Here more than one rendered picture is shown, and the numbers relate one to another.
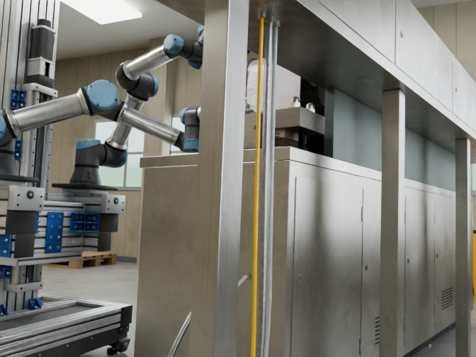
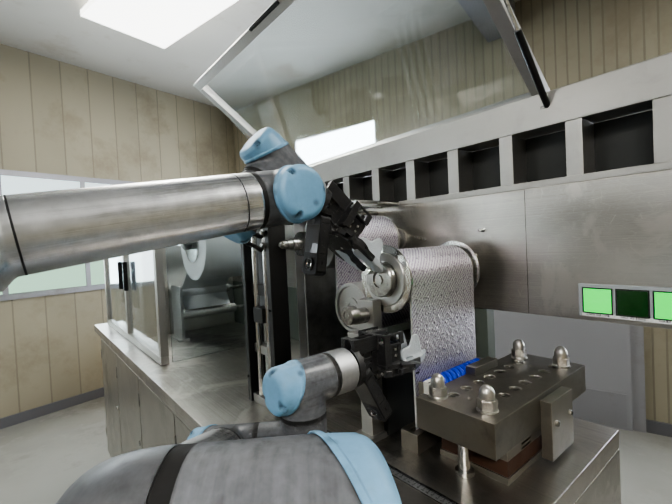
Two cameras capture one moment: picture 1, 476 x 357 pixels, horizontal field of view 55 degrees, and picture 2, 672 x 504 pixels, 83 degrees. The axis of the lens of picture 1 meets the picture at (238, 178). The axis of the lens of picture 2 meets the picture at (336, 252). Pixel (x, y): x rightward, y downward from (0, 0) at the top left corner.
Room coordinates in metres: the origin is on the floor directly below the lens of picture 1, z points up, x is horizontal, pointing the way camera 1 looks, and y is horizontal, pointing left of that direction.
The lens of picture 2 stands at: (1.69, 0.78, 1.33)
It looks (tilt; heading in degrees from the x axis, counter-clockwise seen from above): 1 degrees down; 283
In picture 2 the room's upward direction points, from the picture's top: 3 degrees counter-clockwise
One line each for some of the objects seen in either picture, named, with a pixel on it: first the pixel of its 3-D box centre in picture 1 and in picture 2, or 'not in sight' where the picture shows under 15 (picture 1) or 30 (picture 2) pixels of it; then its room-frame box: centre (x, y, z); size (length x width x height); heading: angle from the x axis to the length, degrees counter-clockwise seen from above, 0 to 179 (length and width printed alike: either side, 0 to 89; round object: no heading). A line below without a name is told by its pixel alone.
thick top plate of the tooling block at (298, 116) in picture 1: (261, 126); (507, 393); (1.52, -0.07, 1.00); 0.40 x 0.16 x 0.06; 52
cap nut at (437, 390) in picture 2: not in sight; (437, 384); (1.67, 0.03, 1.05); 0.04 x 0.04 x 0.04
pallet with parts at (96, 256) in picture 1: (63, 250); not in sight; (5.98, 2.24, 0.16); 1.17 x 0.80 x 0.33; 65
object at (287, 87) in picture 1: (272, 103); (446, 334); (1.64, -0.12, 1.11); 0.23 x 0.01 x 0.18; 52
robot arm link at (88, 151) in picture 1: (88, 151); not in sight; (2.26, 0.75, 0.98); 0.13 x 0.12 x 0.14; 141
